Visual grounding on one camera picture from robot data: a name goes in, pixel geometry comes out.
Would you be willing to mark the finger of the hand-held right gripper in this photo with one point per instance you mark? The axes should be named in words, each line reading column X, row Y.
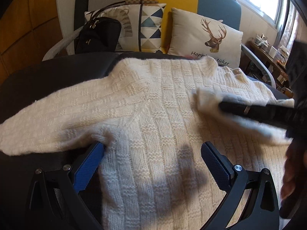
column 259, row 113

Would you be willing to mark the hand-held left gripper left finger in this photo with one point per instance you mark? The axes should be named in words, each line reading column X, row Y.
column 88, row 167

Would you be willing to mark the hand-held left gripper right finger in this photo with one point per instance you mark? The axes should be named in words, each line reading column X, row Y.
column 215, row 167

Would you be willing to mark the cream knit sweater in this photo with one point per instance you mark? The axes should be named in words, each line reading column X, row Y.
column 156, row 124

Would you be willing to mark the person's right hand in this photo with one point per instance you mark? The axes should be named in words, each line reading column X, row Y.
column 293, row 172

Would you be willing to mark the wooden side desk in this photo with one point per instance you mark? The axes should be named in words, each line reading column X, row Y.
column 271, row 69

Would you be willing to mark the clear desk organiser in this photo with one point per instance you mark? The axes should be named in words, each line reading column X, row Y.
column 283, row 55

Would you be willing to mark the white canister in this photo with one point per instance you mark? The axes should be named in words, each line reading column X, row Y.
column 273, row 52

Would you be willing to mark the cluster of glass jars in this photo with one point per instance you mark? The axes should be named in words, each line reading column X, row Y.
column 260, row 42

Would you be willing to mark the patterned curtain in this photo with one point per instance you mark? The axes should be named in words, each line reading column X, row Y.
column 287, row 24

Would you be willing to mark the deer print pillow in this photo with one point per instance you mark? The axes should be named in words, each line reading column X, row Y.
column 191, row 33

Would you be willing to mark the black handbag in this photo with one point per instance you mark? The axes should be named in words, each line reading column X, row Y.
column 98, row 37

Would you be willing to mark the triangle pattern pillow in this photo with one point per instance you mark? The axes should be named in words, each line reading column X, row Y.
column 148, row 28

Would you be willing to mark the wooden panelled wardrobe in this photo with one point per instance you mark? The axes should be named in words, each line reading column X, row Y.
column 21, row 28

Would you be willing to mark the black upright post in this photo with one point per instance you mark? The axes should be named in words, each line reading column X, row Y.
column 81, row 2

